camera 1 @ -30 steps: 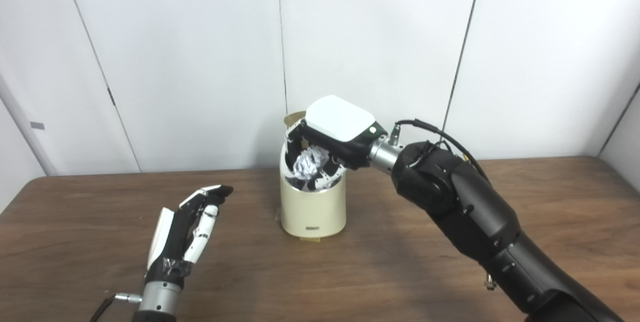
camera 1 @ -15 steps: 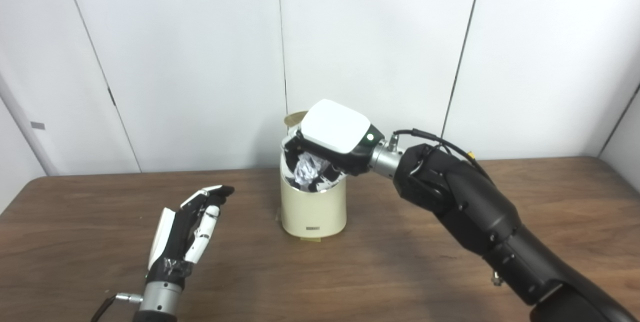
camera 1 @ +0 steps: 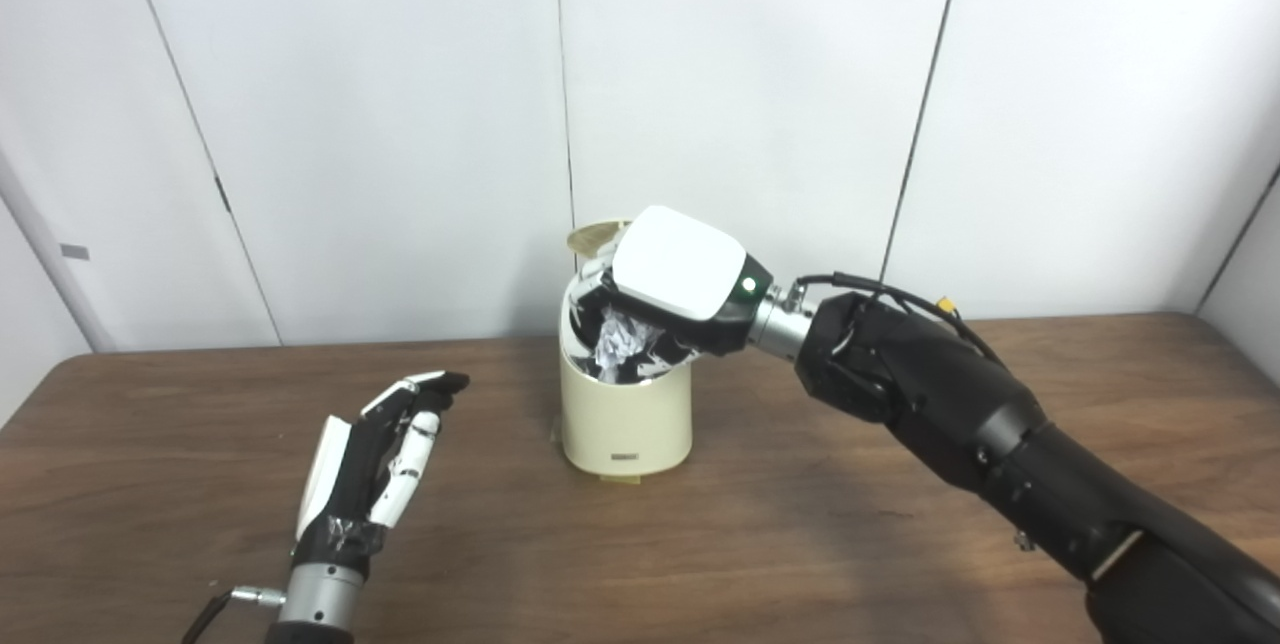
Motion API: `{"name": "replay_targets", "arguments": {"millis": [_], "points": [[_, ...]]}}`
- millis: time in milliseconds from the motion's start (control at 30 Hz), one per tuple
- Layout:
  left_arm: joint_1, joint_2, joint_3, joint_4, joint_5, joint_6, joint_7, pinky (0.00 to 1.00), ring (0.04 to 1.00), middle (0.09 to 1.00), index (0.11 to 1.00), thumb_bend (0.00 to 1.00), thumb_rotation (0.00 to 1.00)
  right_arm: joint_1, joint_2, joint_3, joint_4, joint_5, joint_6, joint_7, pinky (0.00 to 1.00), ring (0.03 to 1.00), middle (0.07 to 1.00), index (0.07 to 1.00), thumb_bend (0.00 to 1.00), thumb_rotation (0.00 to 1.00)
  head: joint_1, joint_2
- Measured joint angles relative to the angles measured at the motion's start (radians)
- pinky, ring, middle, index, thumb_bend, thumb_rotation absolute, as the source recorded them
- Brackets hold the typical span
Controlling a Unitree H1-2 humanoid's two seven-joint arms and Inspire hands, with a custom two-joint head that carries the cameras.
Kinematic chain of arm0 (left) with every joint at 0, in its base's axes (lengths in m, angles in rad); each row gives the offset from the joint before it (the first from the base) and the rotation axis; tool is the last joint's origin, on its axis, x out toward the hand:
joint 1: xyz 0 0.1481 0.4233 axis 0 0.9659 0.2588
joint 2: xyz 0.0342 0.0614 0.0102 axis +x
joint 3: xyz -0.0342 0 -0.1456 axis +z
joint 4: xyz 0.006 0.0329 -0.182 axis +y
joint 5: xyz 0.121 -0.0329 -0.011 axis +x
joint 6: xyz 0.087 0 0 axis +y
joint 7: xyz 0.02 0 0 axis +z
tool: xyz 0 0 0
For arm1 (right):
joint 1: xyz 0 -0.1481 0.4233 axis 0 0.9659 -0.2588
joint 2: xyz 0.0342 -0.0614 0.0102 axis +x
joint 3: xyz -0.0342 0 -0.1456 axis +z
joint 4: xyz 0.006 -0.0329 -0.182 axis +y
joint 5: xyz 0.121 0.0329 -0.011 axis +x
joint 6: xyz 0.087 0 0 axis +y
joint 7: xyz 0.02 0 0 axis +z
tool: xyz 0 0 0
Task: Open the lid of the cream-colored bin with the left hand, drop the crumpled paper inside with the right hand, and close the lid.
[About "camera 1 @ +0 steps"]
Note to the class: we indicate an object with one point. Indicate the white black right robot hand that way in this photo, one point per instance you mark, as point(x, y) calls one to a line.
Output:
point(680, 269)

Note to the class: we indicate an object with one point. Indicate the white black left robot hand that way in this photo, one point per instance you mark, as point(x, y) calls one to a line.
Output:
point(345, 484)

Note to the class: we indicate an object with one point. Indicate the round cream bin lid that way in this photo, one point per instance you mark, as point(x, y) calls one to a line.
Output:
point(595, 236)

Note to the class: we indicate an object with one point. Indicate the white paper ball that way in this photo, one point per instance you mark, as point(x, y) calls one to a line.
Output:
point(620, 344)

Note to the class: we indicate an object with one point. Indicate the cream-colored bin body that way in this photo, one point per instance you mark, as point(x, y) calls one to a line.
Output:
point(625, 424)

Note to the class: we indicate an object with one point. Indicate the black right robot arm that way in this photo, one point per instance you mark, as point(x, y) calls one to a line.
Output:
point(960, 414)

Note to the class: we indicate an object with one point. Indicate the black wall panel clip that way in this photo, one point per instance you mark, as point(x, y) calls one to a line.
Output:
point(222, 194)

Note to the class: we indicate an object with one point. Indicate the grey wall label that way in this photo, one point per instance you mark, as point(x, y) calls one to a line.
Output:
point(74, 252)

